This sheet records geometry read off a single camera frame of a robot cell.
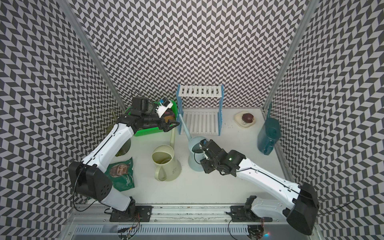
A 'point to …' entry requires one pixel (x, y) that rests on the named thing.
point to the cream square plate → (238, 118)
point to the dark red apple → (247, 118)
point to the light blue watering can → (196, 153)
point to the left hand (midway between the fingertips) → (174, 118)
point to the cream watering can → (167, 168)
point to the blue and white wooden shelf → (201, 107)
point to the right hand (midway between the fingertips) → (208, 164)
